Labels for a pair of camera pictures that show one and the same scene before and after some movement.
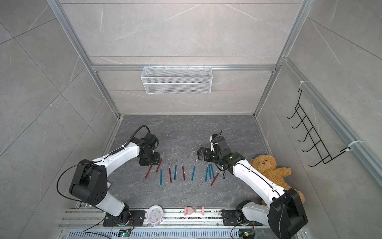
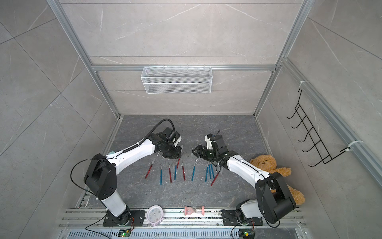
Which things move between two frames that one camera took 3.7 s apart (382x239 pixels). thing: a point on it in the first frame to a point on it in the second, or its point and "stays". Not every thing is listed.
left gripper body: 152,159 to 172,152
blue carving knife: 206,174 stays
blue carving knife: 175,171 stays
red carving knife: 169,173 stays
